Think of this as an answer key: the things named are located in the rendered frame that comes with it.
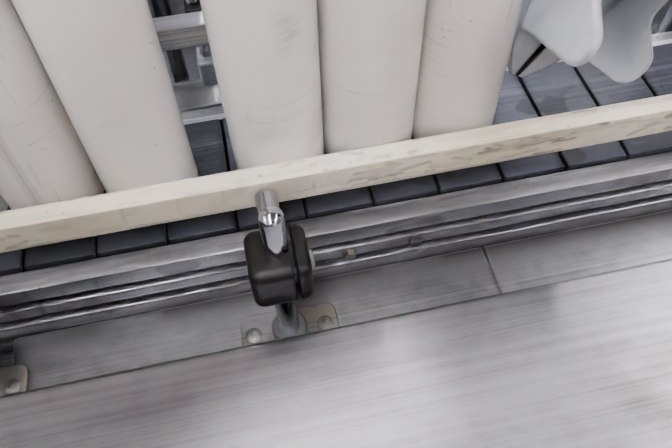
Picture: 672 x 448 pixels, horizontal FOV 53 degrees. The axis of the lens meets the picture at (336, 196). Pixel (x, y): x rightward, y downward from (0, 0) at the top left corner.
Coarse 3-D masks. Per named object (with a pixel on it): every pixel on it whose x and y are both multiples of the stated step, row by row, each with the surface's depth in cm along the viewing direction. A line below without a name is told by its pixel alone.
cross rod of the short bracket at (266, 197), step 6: (258, 192) 35; (264, 192) 34; (270, 192) 35; (276, 192) 35; (258, 198) 34; (264, 198) 34; (270, 198) 34; (276, 198) 35; (258, 204) 34; (264, 204) 34; (270, 204) 34; (276, 204) 34; (258, 210) 34
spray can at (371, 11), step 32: (320, 0) 30; (352, 0) 29; (384, 0) 28; (416, 0) 29; (320, 32) 32; (352, 32) 30; (384, 32) 30; (416, 32) 31; (320, 64) 34; (352, 64) 32; (384, 64) 31; (416, 64) 33; (352, 96) 33; (384, 96) 33; (352, 128) 35; (384, 128) 35
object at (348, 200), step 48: (528, 96) 43; (576, 96) 42; (624, 96) 42; (192, 144) 40; (624, 144) 40; (336, 192) 38; (384, 192) 38; (432, 192) 38; (96, 240) 37; (144, 240) 37
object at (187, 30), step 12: (192, 12) 35; (156, 24) 35; (168, 24) 34; (180, 24) 34; (192, 24) 34; (204, 24) 34; (168, 36) 35; (180, 36) 35; (192, 36) 35; (204, 36) 35; (168, 48) 35; (180, 48) 35
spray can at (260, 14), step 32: (224, 0) 27; (256, 0) 27; (288, 0) 28; (224, 32) 29; (256, 32) 28; (288, 32) 29; (224, 64) 30; (256, 64) 30; (288, 64) 30; (224, 96) 33; (256, 96) 31; (288, 96) 32; (320, 96) 34; (256, 128) 33; (288, 128) 33; (320, 128) 36; (256, 160) 35; (288, 160) 35
